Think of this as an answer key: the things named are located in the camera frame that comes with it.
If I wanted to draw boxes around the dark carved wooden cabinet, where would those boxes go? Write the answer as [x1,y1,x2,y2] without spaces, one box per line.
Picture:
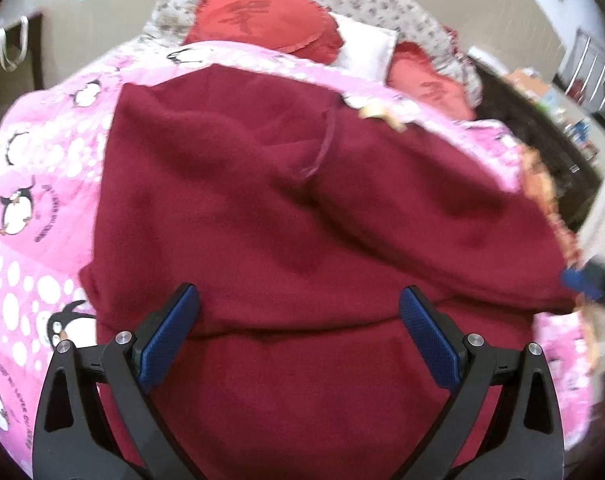
[470,55,605,233]

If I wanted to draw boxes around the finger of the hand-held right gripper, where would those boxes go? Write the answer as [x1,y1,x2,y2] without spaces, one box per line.
[560,255,605,311]

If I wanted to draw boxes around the red heart-shaped pillow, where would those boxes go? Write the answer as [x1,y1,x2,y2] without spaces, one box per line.
[387,42,476,121]
[182,0,344,63]

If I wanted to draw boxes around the white pillow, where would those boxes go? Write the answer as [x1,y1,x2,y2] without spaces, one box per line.
[330,12,398,83]

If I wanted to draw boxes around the maroon fleece garment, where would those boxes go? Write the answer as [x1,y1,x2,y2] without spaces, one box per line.
[78,66,591,480]

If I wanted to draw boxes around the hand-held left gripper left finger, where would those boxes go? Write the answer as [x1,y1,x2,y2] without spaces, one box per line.
[32,282,203,480]

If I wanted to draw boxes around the silver metal railing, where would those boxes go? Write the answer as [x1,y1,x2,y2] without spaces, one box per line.
[557,27,605,131]

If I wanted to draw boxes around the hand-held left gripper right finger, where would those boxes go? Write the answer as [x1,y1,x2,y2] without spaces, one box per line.
[399,285,568,480]

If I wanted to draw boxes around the pink penguin print blanket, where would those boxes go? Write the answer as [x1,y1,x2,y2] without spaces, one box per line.
[0,40,605,480]

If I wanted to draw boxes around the white tote bag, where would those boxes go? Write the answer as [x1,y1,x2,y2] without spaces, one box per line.
[0,16,29,72]

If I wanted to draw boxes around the orange patterned blanket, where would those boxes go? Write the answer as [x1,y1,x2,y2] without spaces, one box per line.
[520,145,603,371]

